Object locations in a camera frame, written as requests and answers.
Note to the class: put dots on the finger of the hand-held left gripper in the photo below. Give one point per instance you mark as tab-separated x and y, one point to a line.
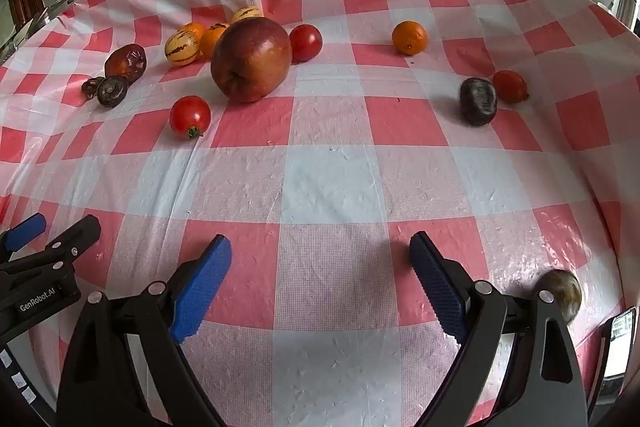
80	234
25	231

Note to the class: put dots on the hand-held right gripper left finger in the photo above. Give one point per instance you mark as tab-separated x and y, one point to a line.
205	292

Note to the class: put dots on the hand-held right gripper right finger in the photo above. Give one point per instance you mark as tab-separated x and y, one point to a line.
440	292

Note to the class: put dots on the dark brown round fruit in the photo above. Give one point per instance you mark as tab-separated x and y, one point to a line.
90	87
112	91

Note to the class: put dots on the orange mandarin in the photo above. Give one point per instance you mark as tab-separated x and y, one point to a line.
194	29
210	43
410	38

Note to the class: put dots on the red white checked tablecloth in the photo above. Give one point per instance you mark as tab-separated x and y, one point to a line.
330	187

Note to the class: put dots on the red tomato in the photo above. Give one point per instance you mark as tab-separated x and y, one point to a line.
189	116
306	43
510	86

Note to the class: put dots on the reddish brown fruit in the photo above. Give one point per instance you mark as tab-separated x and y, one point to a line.
125	59

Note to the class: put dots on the black smartphone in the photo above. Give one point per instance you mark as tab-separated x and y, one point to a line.
617	347

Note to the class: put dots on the dark purple fruit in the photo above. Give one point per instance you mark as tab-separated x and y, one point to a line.
478	101

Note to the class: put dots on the metal rack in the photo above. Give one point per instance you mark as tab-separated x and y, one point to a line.
42	14

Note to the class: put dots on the large red apple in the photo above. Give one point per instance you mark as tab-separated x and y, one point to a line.
250	59

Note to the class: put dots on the metal cup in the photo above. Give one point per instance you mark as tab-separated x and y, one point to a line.
627	4

